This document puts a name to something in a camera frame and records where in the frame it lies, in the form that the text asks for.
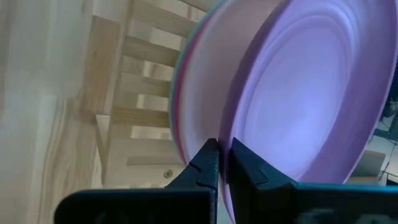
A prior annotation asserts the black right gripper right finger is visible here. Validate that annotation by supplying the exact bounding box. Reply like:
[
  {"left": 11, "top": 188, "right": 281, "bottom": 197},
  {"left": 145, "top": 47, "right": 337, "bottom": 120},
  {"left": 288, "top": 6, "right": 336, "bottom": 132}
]
[{"left": 228, "top": 136, "right": 398, "bottom": 224}]

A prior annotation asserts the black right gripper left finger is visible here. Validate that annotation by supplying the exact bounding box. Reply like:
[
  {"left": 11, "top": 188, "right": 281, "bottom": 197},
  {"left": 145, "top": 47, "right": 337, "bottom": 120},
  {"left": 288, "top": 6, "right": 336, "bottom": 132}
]
[{"left": 53, "top": 138, "right": 220, "bottom": 224}]

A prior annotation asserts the purple plate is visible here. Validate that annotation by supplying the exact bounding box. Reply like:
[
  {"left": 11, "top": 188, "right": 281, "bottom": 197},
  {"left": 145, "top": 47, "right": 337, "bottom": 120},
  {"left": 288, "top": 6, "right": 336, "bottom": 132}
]
[{"left": 217, "top": 0, "right": 398, "bottom": 224}]

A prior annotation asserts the wooden slatted shelf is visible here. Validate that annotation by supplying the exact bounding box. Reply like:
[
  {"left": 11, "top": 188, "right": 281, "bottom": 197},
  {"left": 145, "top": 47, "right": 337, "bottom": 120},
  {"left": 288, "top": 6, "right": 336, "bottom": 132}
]
[{"left": 80, "top": 0, "right": 218, "bottom": 189}]

